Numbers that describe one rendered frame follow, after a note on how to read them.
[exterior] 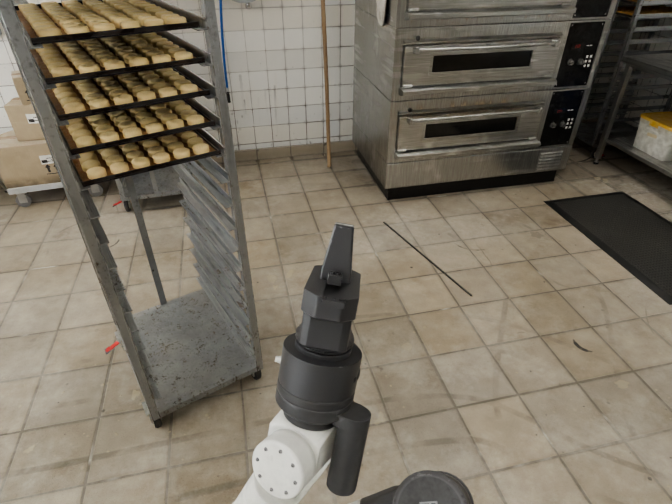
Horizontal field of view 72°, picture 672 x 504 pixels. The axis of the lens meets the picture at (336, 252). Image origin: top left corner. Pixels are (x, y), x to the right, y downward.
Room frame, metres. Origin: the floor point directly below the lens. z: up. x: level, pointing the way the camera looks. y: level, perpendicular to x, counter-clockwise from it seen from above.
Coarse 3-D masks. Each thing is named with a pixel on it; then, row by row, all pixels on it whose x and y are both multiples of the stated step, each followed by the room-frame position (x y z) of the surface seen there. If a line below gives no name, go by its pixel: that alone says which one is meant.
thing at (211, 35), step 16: (208, 0) 1.37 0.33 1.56; (208, 16) 1.36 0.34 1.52; (208, 32) 1.36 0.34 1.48; (208, 48) 1.37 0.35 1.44; (224, 80) 1.38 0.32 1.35; (224, 96) 1.37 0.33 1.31; (224, 112) 1.37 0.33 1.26; (224, 128) 1.36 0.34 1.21; (224, 144) 1.36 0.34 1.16; (224, 160) 1.38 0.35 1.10; (240, 208) 1.37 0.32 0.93; (240, 224) 1.37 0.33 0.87; (240, 240) 1.36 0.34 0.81; (240, 256) 1.36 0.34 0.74; (240, 272) 1.38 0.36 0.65; (256, 320) 1.37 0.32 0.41; (256, 336) 1.37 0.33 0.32; (256, 352) 1.36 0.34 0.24
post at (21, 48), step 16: (0, 0) 1.12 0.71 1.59; (16, 16) 1.13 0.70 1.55; (16, 32) 1.12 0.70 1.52; (16, 48) 1.11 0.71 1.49; (32, 64) 1.12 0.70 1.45; (32, 80) 1.12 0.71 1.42; (32, 96) 1.11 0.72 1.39; (48, 112) 1.12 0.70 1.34; (48, 128) 1.12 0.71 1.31; (64, 160) 1.12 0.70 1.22; (64, 176) 1.11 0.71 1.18; (80, 192) 1.13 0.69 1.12; (80, 208) 1.12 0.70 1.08; (80, 224) 1.11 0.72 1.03; (96, 240) 1.13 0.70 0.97; (96, 256) 1.12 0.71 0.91; (112, 288) 1.12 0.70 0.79; (112, 304) 1.11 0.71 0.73; (128, 336) 1.12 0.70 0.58; (128, 352) 1.11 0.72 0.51; (144, 384) 1.12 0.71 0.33
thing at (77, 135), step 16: (112, 112) 1.43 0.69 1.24; (128, 112) 1.48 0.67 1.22; (144, 112) 1.43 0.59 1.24; (160, 112) 1.43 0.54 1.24; (176, 112) 1.46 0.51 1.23; (192, 112) 1.43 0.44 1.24; (64, 128) 1.34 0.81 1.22; (80, 128) 1.29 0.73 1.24; (96, 128) 1.29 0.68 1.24; (112, 128) 1.29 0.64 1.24; (128, 128) 1.29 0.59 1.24; (144, 128) 1.34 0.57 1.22; (160, 128) 1.30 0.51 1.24; (80, 144) 1.19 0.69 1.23
